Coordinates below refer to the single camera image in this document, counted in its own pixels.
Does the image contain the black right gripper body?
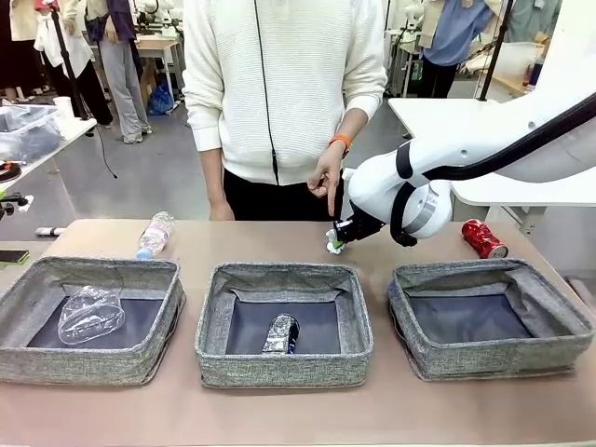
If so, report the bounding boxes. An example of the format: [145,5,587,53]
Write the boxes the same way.
[335,216,387,244]

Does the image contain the white paper ball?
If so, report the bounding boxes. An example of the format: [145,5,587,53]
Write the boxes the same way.
[325,230,349,255]

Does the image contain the crushed clear plastic cup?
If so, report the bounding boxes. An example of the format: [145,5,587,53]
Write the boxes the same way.
[57,284,127,345]

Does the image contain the crushed black soda can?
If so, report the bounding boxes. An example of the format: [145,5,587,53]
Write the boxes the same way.
[263,314,302,356]

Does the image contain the crushed red soda can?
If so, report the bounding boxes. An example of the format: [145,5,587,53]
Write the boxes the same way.
[461,218,509,260]

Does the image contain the clear plastic water bottle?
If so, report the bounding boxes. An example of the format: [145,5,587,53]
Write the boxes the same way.
[136,210,176,260]

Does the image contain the person's left forearm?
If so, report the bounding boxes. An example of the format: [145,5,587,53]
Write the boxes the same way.
[335,107,369,145]

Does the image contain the person's right forearm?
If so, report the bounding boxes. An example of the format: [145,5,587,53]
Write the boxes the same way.
[198,148,227,210]

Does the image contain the person's left hand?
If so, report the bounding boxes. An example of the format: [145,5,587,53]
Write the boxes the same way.
[306,147,346,220]

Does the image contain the clear plastic storage bin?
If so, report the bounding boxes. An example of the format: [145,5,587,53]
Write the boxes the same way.
[0,104,64,164]

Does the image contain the black trousers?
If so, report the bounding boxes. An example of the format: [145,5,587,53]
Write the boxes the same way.
[223,168,345,222]

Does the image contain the small white side table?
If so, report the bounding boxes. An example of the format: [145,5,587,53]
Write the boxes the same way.
[0,104,98,195]

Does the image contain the orange wrist watch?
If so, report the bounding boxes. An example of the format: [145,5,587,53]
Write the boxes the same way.
[328,133,354,155]

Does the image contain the white paper cup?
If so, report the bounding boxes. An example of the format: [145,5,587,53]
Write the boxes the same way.
[51,96,75,121]

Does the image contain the grey fabric basket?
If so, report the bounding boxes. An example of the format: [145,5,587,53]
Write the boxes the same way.
[0,254,187,386]
[194,261,374,388]
[386,258,596,382]

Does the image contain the large white table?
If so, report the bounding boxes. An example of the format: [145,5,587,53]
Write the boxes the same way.
[386,96,596,234]

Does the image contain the background person black clothes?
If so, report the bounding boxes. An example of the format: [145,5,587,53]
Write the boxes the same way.
[0,0,38,102]

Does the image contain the black tripod pole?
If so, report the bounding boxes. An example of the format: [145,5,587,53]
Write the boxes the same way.
[46,7,90,121]

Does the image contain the background person grey trousers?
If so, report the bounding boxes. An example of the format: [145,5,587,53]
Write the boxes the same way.
[86,0,153,144]

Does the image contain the background person white top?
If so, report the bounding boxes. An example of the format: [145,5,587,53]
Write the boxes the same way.
[33,0,114,128]

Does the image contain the person in white sweater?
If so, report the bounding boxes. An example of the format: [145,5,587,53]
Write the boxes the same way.
[182,0,388,186]

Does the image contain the blue plastic bag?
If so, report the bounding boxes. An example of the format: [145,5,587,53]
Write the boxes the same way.
[147,86,176,116]

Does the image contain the background person blue shirt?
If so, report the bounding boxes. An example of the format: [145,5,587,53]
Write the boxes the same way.
[418,0,495,99]

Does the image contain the wooden background table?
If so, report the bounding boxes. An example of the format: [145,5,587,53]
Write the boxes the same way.
[134,39,183,102]

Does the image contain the black stand pole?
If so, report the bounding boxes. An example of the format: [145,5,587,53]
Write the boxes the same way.
[478,0,514,102]

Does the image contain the translucent plastic container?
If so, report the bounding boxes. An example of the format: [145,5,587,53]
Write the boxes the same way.
[492,41,550,88]

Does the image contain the background person green shirt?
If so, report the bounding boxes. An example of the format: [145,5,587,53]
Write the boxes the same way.
[505,0,562,46]

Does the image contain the black clamp mount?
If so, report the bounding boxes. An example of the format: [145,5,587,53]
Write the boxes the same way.
[0,193,34,218]

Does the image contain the thin black microphone cable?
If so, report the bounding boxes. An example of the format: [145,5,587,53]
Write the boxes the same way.
[253,0,280,186]

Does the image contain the black hanging cable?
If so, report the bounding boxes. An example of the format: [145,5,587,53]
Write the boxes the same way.
[94,124,118,181]

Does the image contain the black right arm cable sleeve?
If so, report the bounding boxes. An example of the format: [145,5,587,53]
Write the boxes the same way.
[394,91,596,248]

